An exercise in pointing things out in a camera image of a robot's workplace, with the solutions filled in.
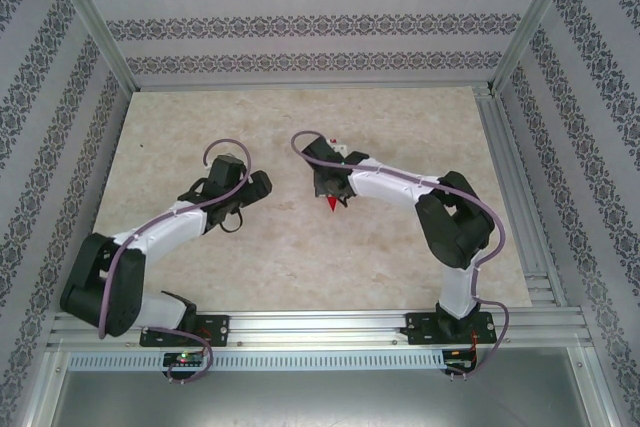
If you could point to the wide grooved aluminium rail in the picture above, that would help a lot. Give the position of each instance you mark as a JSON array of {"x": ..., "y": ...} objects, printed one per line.
[{"x": 320, "y": 327}]

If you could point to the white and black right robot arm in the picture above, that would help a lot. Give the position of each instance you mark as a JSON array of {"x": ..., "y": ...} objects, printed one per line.
[{"x": 385, "y": 187}]

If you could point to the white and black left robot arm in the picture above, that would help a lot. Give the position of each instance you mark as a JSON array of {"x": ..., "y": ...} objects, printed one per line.
[{"x": 170, "y": 233}]

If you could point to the grey sheet metal panel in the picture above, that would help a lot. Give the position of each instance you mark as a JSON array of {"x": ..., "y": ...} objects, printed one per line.
[{"x": 320, "y": 402}]

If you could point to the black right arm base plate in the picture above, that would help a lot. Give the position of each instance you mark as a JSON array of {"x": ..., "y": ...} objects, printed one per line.
[{"x": 417, "y": 329}]

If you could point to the long grooved aluminium profile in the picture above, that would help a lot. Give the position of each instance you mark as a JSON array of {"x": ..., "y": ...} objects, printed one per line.
[{"x": 515, "y": 197}]

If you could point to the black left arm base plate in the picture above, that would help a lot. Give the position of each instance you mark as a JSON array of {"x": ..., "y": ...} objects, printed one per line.
[{"x": 217, "y": 329}]

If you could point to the aluminium frame post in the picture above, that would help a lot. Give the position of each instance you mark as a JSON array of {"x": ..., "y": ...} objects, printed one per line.
[
  {"x": 90, "y": 22},
  {"x": 537, "y": 17}
]

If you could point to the thin aluminium frame rail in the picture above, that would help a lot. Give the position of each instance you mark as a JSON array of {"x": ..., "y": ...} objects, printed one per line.
[{"x": 310, "y": 87}]

